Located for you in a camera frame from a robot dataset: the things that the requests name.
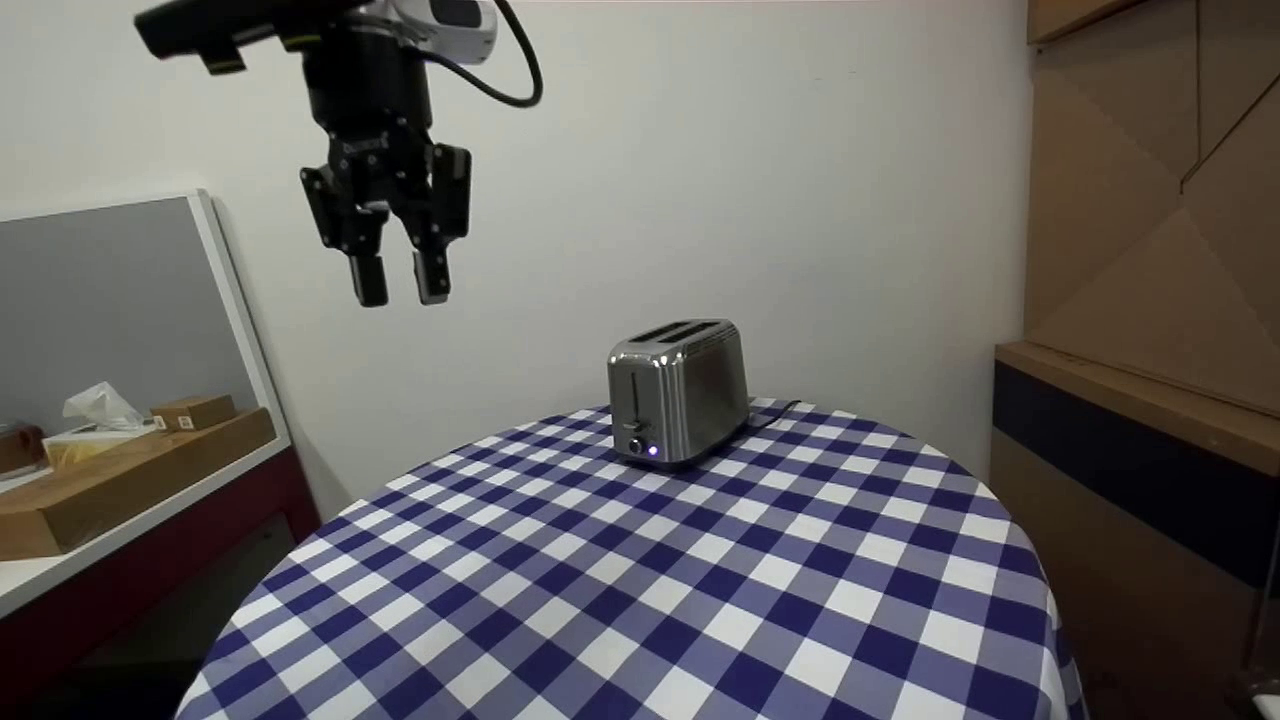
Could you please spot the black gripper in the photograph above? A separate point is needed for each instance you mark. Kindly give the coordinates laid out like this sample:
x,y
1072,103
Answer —
x,y
375,120

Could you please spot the silver two-slot toaster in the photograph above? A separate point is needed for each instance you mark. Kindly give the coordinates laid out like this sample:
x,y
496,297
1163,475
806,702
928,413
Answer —
x,y
681,394

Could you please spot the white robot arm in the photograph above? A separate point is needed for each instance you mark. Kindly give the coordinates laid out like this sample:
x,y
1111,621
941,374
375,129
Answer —
x,y
443,27

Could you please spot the small cardboard box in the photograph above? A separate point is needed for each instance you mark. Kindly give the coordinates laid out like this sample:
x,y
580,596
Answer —
x,y
192,413

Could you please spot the crumpled white tissue pack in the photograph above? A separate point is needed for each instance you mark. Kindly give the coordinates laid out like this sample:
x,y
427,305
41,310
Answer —
x,y
104,410

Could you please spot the open cardboard box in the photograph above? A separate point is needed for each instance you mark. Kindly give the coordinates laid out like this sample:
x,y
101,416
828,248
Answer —
x,y
123,485

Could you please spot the red shelf cabinet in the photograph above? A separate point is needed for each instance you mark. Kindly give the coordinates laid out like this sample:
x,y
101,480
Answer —
x,y
123,587

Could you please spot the blue white checkered tablecloth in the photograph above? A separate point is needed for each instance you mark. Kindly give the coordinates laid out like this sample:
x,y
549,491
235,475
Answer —
x,y
667,587

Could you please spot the large cardboard box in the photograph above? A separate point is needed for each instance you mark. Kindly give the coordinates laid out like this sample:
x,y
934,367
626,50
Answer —
x,y
1163,201

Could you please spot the brown cabinet with dark band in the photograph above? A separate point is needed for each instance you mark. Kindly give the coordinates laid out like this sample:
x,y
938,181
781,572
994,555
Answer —
x,y
1134,507

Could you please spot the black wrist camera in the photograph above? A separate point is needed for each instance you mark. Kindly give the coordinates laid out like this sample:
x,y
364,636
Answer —
x,y
227,27

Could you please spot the gray panel white frame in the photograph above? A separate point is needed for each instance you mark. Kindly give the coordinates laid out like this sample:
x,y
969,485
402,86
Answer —
x,y
104,305

